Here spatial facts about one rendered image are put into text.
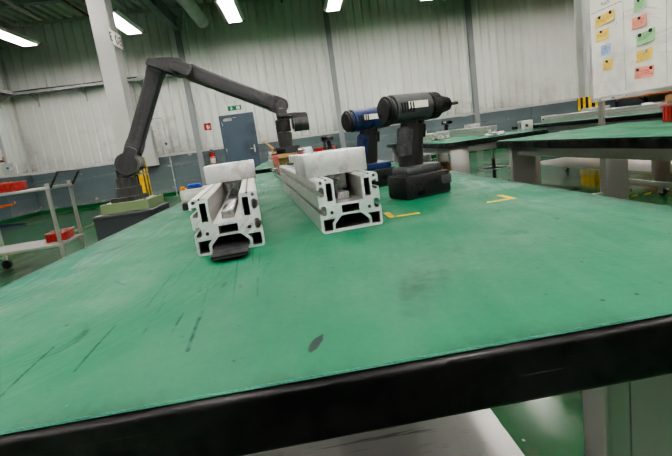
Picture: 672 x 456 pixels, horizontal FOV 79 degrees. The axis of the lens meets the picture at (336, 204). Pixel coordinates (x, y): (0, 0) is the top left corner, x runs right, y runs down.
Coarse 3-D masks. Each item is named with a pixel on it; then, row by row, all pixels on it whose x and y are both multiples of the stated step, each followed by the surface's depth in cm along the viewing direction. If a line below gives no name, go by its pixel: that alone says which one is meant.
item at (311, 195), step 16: (288, 176) 119; (352, 176) 69; (368, 176) 64; (288, 192) 118; (304, 192) 79; (320, 192) 66; (336, 192) 68; (352, 192) 71; (368, 192) 66; (304, 208) 83; (320, 208) 63; (336, 208) 64; (352, 208) 67; (368, 208) 65; (320, 224) 65; (336, 224) 67; (352, 224) 66; (368, 224) 65
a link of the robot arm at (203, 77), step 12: (180, 72) 141; (192, 72) 144; (204, 72) 146; (204, 84) 146; (216, 84) 147; (228, 84) 148; (240, 84) 149; (240, 96) 149; (252, 96) 150; (264, 96) 150; (276, 96) 151; (264, 108) 155; (276, 108) 152
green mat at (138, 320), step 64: (384, 192) 101; (448, 192) 87; (512, 192) 77; (576, 192) 69; (128, 256) 67; (192, 256) 61; (256, 256) 56; (320, 256) 52; (384, 256) 48; (448, 256) 45; (512, 256) 42; (576, 256) 39; (640, 256) 37; (0, 320) 44; (64, 320) 41; (128, 320) 39; (192, 320) 37; (256, 320) 35; (320, 320) 33; (384, 320) 31; (448, 320) 30; (512, 320) 29; (576, 320) 27; (0, 384) 30; (64, 384) 28; (128, 384) 27; (192, 384) 26; (256, 384) 25
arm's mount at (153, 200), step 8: (136, 200) 142; (144, 200) 141; (152, 200) 146; (160, 200) 154; (104, 208) 140; (112, 208) 141; (120, 208) 141; (128, 208) 141; (136, 208) 142; (144, 208) 142
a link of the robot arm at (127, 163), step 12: (156, 60) 141; (168, 60) 141; (180, 60) 142; (156, 72) 142; (168, 72) 148; (144, 84) 142; (156, 84) 143; (144, 96) 142; (156, 96) 144; (144, 108) 143; (144, 120) 143; (132, 132) 143; (144, 132) 144; (132, 144) 143; (144, 144) 147; (120, 156) 141; (132, 156) 142; (120, 168) 141; (132, 168) 142
